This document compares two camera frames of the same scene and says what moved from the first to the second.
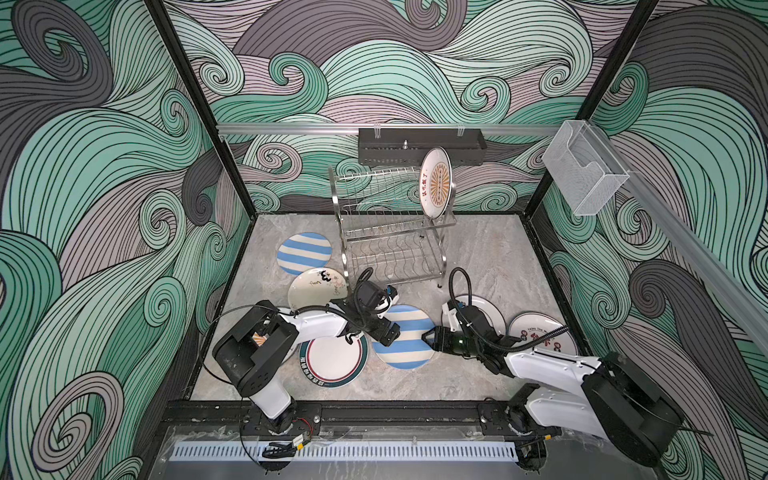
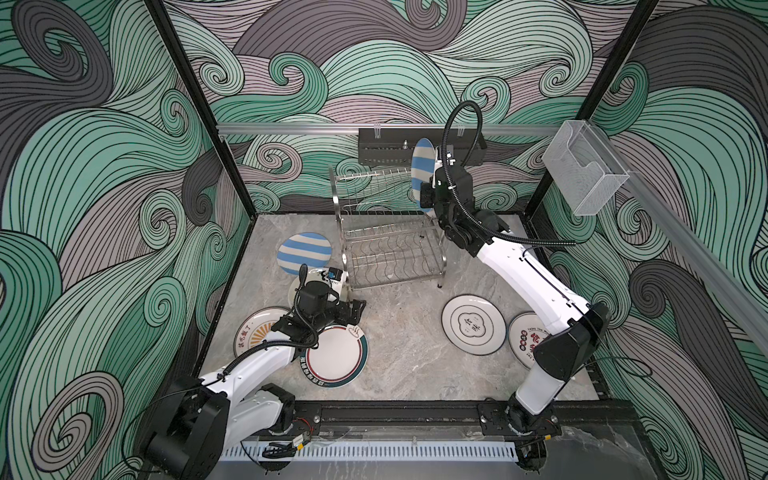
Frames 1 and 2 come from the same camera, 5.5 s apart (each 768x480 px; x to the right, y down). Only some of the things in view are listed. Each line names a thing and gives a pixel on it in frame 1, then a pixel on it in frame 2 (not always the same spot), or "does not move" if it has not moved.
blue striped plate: (300, 252) does not move
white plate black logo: (391, 291) -> (337, 279)
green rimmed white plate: (331, 362) does not move
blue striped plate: (409, 351) -> (422, 167)
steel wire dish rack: (384, 233) does not move
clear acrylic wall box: (586, 171) does not move
